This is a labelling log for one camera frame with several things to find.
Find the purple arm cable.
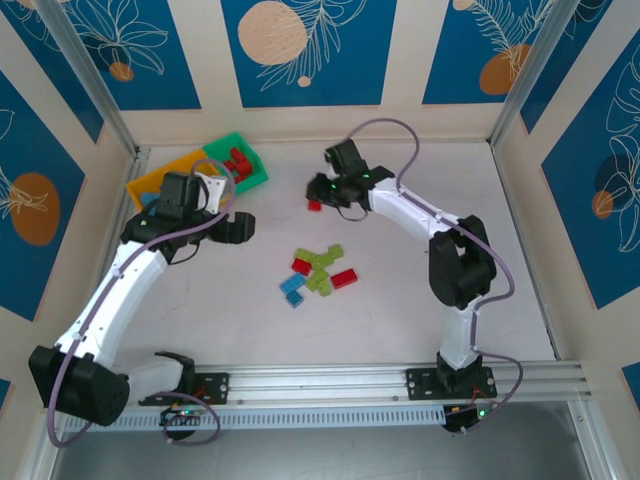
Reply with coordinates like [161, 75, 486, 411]
[47, 158, 237, 448]
[347, 118, 525, 436]

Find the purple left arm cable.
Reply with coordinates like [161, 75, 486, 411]
[47, 158, 237, 448]

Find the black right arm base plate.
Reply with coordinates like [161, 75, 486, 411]
[405, 367, 499, 401]

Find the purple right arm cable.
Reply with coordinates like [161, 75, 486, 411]
[347, 118, 525, 436]

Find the aluminium mounting rail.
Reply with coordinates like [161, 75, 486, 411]
[192, 360, 594, 409]

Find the aluminium frame post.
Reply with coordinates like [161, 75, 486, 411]
[488, 0, 601, 151]
[35, 0, 141, 160]

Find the slotted grey cable duct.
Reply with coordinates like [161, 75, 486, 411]
[64, 404, 447, 432]

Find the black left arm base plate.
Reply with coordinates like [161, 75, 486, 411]
[144, 372, 231, 406]

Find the green plastic bin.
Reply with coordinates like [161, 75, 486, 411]
[202, 131, 270, 197]

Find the yellow plastic bin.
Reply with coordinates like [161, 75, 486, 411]
[125, 168, 174, 214]
[167, 148, 236, 206]

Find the aluminium side rail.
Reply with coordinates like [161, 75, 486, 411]
[489, 144, 596, 396]
[72, 145, 152, 374]

